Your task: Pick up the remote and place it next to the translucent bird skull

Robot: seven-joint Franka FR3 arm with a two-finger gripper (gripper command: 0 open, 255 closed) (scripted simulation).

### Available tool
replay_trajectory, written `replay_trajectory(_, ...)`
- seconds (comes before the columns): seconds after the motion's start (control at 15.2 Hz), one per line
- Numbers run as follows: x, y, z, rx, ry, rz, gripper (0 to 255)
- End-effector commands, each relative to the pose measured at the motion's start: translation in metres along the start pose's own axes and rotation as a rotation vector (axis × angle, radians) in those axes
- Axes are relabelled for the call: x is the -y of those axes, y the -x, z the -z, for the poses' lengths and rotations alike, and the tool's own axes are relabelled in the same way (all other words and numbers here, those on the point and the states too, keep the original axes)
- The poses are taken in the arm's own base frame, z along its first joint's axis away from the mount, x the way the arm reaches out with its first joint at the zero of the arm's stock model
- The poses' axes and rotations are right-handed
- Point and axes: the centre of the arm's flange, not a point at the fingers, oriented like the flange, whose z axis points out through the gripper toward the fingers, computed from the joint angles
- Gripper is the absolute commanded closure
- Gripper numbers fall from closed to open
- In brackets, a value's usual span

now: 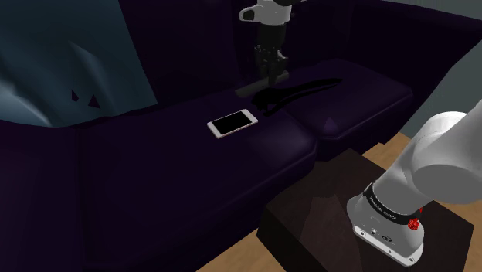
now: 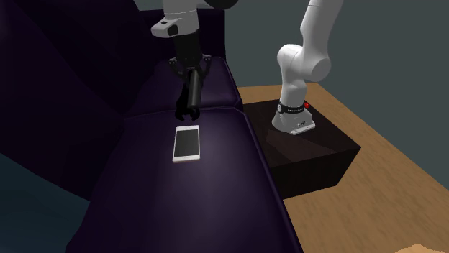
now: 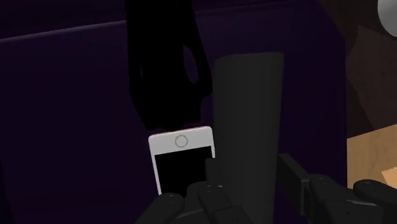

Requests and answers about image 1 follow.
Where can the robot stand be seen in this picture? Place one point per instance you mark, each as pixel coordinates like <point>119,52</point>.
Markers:
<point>301,226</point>

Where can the blue-grey draped blanket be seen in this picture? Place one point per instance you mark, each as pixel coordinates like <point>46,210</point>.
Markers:
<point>56,56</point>

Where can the grey flat bar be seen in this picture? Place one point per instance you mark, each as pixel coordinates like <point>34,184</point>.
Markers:
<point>248,89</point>

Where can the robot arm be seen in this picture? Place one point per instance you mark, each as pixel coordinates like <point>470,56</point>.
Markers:
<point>433,158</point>

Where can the white smartphone with black screen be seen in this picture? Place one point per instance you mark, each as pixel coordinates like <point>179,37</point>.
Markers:
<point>232,123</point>

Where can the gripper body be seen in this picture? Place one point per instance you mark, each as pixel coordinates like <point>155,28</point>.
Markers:
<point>272,37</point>

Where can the dark purple sofa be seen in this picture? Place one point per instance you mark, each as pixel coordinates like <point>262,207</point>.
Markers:
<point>150,177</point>

